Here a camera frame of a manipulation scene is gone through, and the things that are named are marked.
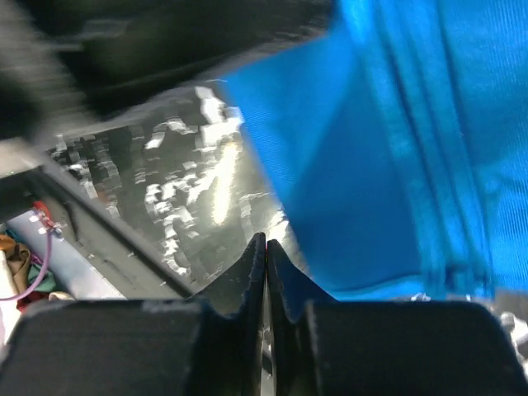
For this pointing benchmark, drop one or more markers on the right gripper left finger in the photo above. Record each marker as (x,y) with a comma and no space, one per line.
(208,344)

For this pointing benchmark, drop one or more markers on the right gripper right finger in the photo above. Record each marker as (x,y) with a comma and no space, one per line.
(321,346)

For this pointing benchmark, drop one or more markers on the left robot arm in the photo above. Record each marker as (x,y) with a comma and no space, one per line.
(67,66)

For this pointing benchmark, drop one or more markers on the blue cloth napkin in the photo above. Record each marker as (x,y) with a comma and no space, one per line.
(397,146)

